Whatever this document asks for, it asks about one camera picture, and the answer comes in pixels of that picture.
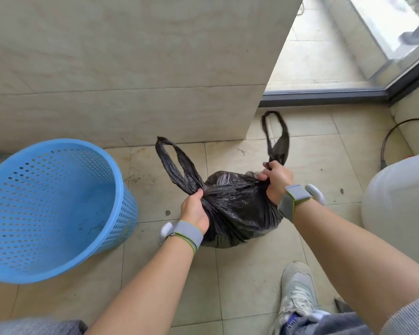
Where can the grey metal railing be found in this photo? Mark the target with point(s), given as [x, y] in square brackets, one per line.
[417, 33]

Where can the grey ribbed sleeve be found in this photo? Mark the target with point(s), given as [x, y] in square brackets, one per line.
[412, 317]

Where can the white wrist tracker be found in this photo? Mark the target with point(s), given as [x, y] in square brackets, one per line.
[317, 193]
[164, 232]

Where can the person's left hand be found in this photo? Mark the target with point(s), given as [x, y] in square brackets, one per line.
[194, 212]

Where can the person's right hand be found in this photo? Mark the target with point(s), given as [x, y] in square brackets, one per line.
[280, 181]

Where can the person's right thumb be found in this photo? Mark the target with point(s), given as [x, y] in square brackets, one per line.
[264, 176]

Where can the dark grey sliding door frame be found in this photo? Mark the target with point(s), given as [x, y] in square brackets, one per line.
[328, 96]

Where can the grey sneaker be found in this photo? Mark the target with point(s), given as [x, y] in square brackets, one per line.
[298, 293]

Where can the blue perforated plastic basket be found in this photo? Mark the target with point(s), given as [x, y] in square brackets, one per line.
[52, 212]

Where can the grey wrist band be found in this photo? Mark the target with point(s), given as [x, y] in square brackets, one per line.
[293, 200]
[188, 235]

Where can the person's right forearm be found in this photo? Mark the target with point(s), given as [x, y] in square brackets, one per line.
[352, 261]

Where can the person's left forearm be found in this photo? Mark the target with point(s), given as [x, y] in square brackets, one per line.
[150, 293]

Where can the black plastic garbage bag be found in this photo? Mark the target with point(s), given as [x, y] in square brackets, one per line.
[234, 212]

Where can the large white plastic container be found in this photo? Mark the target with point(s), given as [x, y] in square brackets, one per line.
[401, 205]

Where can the person's left thumb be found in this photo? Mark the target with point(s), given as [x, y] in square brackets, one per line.
[198, 195]

